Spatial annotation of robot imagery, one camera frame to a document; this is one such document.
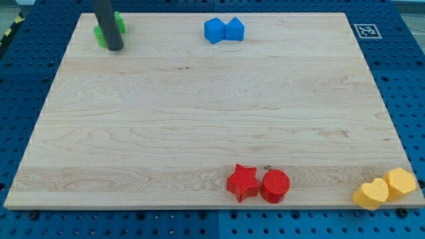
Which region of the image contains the green block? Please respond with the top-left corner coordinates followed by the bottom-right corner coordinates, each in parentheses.
top-left (114, 11), bottom-right (126, 33)
top-left (94, 25), bottom-right (107, 48)

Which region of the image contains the light wooden board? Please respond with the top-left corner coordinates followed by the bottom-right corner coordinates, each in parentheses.
top-left (5, 13), bottom-right (411, 210)

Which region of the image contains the red star block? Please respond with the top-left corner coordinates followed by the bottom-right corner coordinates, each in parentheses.
top-left (226, 164), bottom-right (260, 203)

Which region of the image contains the red cylinder block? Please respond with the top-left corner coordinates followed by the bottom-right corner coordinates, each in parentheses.
top-left (260, 169), bottom-right (290, 204)

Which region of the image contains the blue cube block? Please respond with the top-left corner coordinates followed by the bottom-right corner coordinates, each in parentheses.
top-left (204, 17), bottom-right (226, 44)

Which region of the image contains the blue pentagon block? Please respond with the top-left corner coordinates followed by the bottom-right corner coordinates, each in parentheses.
top-left (224, 17), bottom-right (245, 41)

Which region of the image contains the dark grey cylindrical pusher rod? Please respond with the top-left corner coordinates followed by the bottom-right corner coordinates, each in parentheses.
top-left (91, 0), bottom-right (124, 51)

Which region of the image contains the yellow heart block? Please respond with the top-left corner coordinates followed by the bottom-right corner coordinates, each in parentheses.
top-left (352, 178), bottom-right (389, 210)

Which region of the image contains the black white fiducial marker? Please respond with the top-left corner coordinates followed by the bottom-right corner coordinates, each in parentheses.
top-left (354, 23), bottom-right (382, 39)

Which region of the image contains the yellow hexagon block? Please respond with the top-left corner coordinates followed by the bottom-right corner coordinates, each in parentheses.
top-left (382, 167), bottom-right (416, 202)

